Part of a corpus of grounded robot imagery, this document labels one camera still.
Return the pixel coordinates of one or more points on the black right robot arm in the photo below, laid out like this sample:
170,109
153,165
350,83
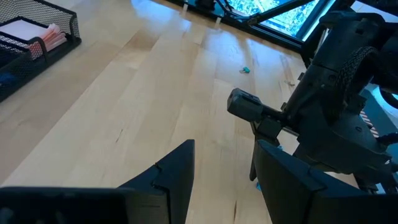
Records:
342,31

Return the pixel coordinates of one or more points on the teal binder clip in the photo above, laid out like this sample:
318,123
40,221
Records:
246,70

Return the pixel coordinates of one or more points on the black mesh desk organizer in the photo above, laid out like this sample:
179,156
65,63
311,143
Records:
31,70

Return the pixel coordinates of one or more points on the pink sticky notes pad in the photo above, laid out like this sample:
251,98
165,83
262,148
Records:
46,39

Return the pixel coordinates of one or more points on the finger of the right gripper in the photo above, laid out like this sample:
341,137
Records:
252,161
373,183

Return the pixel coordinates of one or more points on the light blue binder clip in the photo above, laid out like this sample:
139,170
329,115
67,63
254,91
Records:
258,186

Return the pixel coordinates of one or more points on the black aluminium table frame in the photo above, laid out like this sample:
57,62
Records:
273,35

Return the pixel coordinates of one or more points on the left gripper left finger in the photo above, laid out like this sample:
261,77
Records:
177,177

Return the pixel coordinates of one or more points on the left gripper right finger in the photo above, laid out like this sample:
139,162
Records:
286,186

